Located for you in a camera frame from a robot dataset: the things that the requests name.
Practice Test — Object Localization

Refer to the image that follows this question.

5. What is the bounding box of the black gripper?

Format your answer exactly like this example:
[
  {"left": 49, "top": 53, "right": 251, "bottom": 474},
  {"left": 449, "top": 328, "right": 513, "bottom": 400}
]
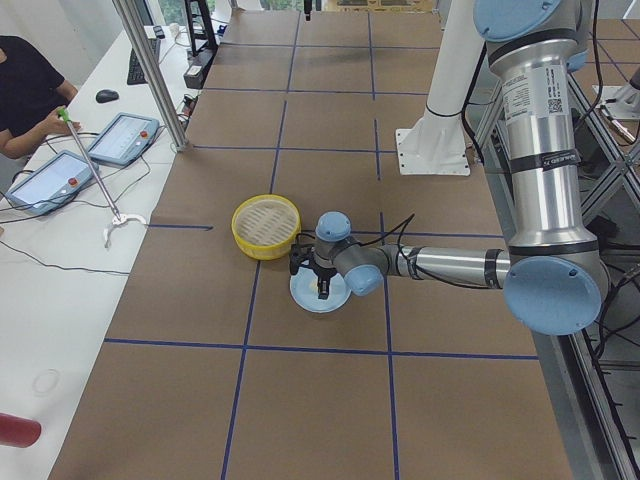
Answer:
[{"left": 314, "top": 264, "right": 336, "bottom": 300}]

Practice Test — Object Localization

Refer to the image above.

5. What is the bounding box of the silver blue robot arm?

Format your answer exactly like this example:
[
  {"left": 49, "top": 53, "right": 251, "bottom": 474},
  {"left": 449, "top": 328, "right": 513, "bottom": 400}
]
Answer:
[{"left": 309, "top": 1, "right": 609, "bottom": 336}]

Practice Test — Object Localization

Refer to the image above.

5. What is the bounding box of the yellow rimmed bamboo steamer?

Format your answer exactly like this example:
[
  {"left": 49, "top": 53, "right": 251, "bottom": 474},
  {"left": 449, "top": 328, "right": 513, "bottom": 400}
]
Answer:
[{"left": 231, "top": 194, "right": 301, "bottom": 260}]

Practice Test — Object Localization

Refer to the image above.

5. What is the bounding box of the white gauze steamer liner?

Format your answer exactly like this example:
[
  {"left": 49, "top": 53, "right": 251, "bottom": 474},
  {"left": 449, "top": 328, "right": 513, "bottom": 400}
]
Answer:
[{"left": 235, "top": 199, "right": 298, "bottom": 246}]

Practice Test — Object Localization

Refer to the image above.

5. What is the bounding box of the person's hand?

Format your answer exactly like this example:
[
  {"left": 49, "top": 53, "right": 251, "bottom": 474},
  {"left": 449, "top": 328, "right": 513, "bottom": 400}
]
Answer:
[{"left": 42, "top": 111, "right": 81, "bottom": 136}]

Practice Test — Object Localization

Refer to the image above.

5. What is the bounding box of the light blue plate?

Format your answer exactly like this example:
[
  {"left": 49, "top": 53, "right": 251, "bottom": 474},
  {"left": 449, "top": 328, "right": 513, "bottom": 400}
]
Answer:
[{"left": 290, "top": 269, "right": 351, "bottom": 314}]

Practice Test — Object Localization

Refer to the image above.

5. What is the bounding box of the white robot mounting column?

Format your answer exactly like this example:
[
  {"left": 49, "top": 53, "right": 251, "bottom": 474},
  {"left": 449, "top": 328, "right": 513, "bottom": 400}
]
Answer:
[{"left": 423, "top": 0, "right": 489, "bottom": 132}]

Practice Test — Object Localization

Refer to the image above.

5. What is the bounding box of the far blue teach pendant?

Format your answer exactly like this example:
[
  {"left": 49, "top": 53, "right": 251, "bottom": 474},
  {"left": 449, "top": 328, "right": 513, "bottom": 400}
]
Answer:
[{"left": 88, "top": 112, "right": 160, "bottom": 167}]

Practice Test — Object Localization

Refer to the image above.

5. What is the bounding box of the blue teach pendant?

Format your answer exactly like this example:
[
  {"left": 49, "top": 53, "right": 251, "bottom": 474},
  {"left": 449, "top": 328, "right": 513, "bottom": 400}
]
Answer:
[
  {"left": 88, "top": 112, "right": 160, "bottom": 167},
  {"left": 6, "top": 150, "right": 98, "bottom": 215}
]

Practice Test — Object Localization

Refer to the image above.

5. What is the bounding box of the black power adapter box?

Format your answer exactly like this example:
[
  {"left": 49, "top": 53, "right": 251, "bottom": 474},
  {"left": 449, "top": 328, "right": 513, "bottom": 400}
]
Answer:
[{"left": 183, "top": 48, "right": 214, "bottom": 90}]

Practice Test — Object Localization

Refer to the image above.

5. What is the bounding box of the near blue teach pendant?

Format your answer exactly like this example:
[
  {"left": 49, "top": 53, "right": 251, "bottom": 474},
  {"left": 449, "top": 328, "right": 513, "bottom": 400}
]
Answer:
[{"left": 6, "top": 150, "right": 98, "bottom": 215}]

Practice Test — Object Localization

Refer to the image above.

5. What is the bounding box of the black keyboard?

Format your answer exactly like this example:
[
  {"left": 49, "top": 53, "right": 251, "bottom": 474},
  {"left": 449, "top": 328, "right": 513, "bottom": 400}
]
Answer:
[{"left": 126, "top": 38, "right": 161, "bottom": 85}]

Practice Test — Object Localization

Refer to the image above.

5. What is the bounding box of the black computer mouse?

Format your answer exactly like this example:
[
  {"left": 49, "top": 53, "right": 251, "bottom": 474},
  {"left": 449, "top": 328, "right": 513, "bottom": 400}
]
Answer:
[{"left": 95, "top": 89, "right": 120, "bottom": 104}]

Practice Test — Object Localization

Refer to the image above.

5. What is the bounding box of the clear tape roll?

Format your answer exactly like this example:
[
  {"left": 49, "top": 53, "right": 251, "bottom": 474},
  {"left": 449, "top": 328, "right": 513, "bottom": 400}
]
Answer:
[{"left": 32, "top": 369, "right": 61, "bottom": 397}]

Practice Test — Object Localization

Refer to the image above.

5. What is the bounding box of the metal reacher grabber tool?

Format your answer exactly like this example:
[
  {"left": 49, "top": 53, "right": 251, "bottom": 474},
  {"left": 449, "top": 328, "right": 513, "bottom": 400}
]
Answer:
[{"left": 56, "top": 107, "right": 148, "bottom": 249}]

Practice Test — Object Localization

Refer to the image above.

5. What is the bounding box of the red cylinder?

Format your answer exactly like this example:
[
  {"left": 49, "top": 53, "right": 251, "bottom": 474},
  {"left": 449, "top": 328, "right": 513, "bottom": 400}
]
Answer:
[{"left": 0, "top": 413, "right": 42, "bottom": 448}]

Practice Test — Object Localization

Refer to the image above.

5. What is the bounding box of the person in black shirt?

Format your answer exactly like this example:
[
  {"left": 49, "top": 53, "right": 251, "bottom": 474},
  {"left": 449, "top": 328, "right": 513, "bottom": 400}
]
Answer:
[{"left": 1, "top": 35, "right": 78, "bottom": 160}]

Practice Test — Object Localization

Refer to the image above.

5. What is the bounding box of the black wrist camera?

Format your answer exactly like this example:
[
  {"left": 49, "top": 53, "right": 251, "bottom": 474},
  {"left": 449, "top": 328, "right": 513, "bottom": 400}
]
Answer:
[{"left": 289, "top": 243, "right": 314, "bottom": 276}]

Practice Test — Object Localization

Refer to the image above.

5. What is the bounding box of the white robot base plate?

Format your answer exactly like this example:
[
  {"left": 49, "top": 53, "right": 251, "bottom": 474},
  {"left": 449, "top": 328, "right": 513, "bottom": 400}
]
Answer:
[{"left": 395, "top": 127, "right": 470, "bottom": 176}]

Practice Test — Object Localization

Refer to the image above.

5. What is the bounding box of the aluminium frame post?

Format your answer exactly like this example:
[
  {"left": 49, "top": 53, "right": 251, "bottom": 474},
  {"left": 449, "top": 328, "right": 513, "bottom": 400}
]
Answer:
[{"left": 112, "top": 0, "right": 188, "bottom": 152}]

